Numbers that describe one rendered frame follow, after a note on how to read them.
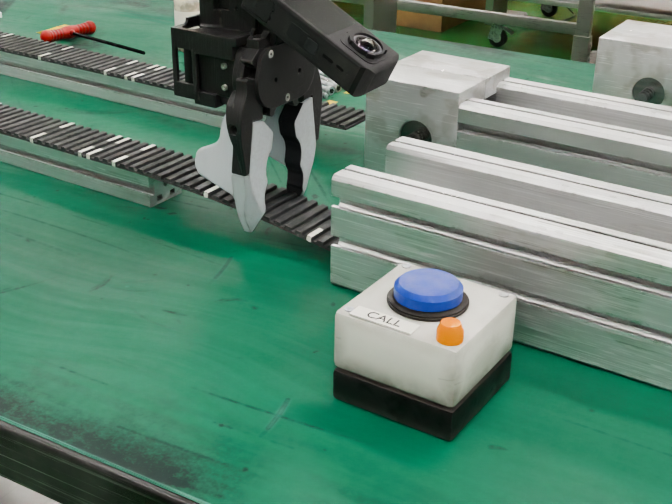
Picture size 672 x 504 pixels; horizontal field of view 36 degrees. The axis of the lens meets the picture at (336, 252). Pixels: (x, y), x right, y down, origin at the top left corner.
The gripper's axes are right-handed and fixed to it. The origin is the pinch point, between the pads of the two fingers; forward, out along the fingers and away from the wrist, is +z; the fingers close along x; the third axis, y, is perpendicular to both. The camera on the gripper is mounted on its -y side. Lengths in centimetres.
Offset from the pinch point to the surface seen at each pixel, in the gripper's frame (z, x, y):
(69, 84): 1.6, -17.1, 41.1
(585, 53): 62, -283, 76
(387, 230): -3.2, 5.0, -12.7
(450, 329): -4.5, 16.5, -23.3
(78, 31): 1, -34, 57
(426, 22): 76, -344, 170
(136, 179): 0.2, 2.0, 13.3
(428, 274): -4.9, 12.3, -19.7
